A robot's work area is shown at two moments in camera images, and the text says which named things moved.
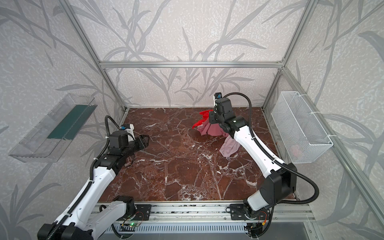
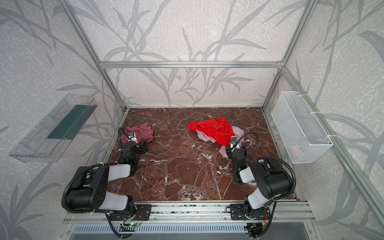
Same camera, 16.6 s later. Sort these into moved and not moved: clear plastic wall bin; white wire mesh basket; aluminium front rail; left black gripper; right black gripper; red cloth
Moved: left black gripper; red cloth; right black gripper
Not moved: white wire mesh basket; clear plastic wall bin; aluminium front rail
